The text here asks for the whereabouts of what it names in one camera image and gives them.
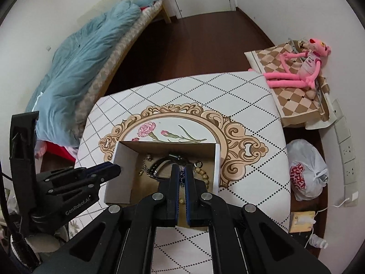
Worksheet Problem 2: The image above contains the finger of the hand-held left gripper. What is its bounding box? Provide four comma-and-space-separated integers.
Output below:
37, 162, 115, 182
47, 164, 122, 196

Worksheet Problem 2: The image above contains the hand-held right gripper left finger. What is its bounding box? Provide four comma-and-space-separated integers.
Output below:
34, 164, 181, 274

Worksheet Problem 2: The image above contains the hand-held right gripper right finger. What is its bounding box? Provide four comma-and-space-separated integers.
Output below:
185, 164, 331, 274

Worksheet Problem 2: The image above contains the white cardboard box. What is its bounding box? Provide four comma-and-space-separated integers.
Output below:
103, 140, 221, 206

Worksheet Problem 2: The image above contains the wooden bead bracelet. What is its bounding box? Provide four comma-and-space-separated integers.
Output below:
178, 168, 211, 206

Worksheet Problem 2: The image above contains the silver chain necklace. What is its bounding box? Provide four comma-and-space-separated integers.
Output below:
139, 154, 153, 177

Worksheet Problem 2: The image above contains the black smart band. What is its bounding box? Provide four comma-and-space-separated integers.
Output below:
148, 153, 189, 181

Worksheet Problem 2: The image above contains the red bed sheet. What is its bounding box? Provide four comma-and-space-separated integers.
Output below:
46, 141, 77, 163

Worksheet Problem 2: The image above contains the patterned white tablecloth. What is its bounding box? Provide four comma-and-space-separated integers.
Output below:
61, 70, 291, 274

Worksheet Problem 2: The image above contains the light blue duvet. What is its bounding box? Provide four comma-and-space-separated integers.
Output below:
24, 0, 162, 146

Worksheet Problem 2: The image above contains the small wooden box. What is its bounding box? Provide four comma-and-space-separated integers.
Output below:
289, 211, 316, 234

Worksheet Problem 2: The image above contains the white plastic bag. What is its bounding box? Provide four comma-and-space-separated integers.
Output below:
286, 139, 329, 202

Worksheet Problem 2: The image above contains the brown checkered cushion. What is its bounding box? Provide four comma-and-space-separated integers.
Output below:
244, 41, 337, 127

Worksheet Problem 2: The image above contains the pink plush toy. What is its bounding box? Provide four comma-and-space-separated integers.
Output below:
248, 37, 332, 89

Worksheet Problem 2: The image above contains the white charger cable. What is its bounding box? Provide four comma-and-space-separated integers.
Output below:
332, 197, 352, 209

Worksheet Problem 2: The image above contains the white wall socket strip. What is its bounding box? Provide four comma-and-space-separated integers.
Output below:
332, 98, 360, 206

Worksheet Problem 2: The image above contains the wooden bed frame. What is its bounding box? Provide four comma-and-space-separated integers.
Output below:
148, 1, 172, 25

